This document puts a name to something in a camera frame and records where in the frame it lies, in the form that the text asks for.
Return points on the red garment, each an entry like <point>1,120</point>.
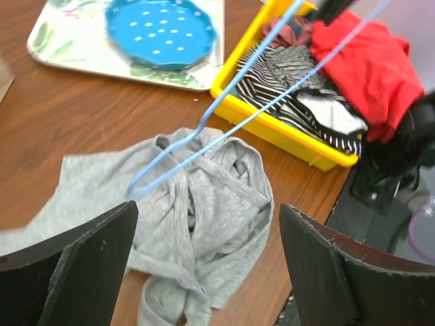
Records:
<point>366,88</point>

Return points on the black white striped garment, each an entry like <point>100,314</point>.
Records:
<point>314,106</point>

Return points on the floral leaf tray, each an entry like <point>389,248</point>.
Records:
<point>71,35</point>

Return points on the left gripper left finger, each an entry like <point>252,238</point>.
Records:
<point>72,278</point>

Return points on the blue dotted plate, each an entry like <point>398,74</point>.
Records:
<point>164,35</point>

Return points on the yellow plastic bin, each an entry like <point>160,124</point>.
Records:
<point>268,128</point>

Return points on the grey tank top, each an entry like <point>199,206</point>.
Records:
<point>198,234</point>

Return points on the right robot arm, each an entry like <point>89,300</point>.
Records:
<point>408,136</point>

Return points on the light blue wire hanger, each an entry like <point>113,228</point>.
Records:
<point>130,190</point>

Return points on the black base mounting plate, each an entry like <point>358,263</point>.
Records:
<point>373,208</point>

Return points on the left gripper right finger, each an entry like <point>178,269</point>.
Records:
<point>337,280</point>

